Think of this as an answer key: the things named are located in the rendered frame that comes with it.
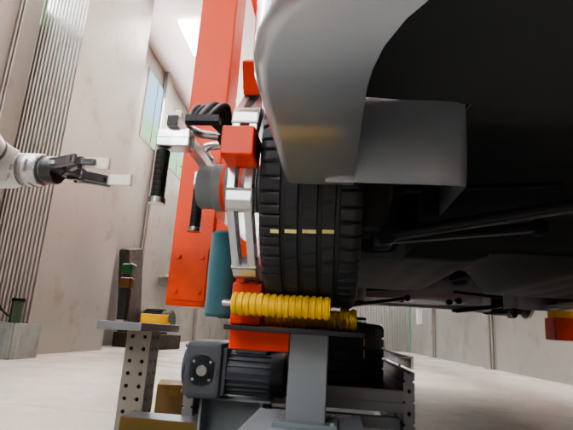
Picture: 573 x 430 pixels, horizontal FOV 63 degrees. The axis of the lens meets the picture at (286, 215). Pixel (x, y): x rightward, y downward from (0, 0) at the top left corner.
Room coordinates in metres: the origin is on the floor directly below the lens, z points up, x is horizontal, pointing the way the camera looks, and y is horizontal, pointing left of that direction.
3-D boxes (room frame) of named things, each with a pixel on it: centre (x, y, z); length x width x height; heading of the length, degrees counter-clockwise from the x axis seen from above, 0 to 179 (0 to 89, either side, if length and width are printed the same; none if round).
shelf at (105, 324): (1.95, 0.55, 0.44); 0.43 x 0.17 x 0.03; 174
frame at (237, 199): (1.32, 0.09, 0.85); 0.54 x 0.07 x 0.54; 174
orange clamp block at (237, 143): (1.00, 0.11, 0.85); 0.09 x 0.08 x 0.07; 174
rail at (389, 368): (3.01, -0.62, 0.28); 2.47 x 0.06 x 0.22; 174
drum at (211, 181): (1.32, 0.16, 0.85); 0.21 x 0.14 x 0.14; 84
